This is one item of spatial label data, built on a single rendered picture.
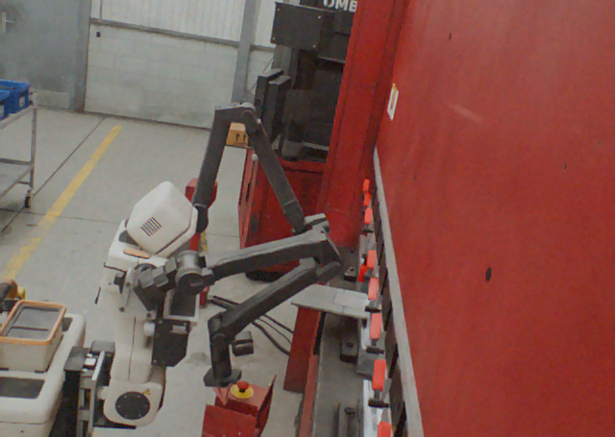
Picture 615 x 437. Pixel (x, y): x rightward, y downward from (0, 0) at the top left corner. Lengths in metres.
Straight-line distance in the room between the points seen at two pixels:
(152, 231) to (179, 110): 7.29
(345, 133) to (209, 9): 6.10
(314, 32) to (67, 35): 6.36
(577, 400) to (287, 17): 2.65
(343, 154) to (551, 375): 2.42
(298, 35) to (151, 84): 6.10
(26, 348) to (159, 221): 0.55
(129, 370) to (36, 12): 7.51
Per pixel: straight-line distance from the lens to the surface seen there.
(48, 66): 9.16
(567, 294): 0.55
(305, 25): 3.00
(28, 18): 9.16
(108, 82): 9.06
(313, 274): 1.71
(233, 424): 1.94
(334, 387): 1.97
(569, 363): 0.53
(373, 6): 2.84
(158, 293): 1.67
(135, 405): 2.04
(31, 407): 1.91
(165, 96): 8.99
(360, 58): 2.85
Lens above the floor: 1.96
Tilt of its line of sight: 18 degrees down
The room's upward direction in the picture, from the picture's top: 11 degrees clockwise
